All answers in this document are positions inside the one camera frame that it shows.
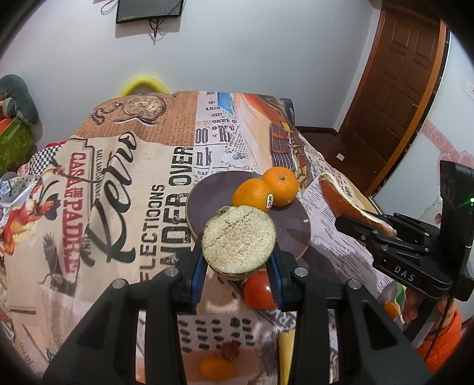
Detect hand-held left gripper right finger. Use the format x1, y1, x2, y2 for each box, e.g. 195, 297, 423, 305
267, 251, 435, 385

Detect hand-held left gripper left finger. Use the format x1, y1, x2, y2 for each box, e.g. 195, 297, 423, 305
42, 251, 209, 385

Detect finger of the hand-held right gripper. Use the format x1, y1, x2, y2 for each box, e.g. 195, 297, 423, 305
383, 212, 442, 246
334, 215, 394, 257

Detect purple round plate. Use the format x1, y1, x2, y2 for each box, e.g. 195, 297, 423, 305
185, 170, 312, 260

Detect round sesame sandwich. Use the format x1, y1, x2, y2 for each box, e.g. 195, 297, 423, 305
202, 205, 277, 284

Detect person's right forearm orange sleeve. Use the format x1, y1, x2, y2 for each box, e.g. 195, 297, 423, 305
418, 296, 463, 371

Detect person's right hand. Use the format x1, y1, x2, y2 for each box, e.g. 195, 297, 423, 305
403, 289, 422, 323

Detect red tomato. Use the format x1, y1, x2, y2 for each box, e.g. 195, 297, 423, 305
242, 271, 278, 310

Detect orange with sticker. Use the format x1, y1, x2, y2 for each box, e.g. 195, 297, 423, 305
232, 178, 275, 214

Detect small dark red fruit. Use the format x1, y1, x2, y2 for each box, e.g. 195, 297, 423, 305
221, 341, 241, 361

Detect orange with green stem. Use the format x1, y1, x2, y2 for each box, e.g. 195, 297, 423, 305
261, 166, 299, 207

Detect small orange tangerine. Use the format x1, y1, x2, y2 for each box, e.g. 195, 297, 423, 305
200, 357, 236, 380

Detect printed tablecloth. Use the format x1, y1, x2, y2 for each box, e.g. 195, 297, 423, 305
0, 91, 405, 385

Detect brown wooden door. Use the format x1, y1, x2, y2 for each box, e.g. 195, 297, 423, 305
335, 5, 451, 198

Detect yellow chair back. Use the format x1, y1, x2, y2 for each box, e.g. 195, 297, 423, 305
122, 76, 171, 98

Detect green cardboard box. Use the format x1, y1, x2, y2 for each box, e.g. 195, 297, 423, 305
0, 118, 36, 175

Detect grey plush toy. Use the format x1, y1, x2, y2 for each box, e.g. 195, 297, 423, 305
0, 74, 40, 125

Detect pink wall sticker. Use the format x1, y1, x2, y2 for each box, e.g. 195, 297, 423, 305
422, 79, 474, 174

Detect black hanging cable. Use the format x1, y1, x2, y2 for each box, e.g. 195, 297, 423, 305
148, 17, 166, 40

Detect wall-mounted black screen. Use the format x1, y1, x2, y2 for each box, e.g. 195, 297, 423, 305
116, 0, 185, 25

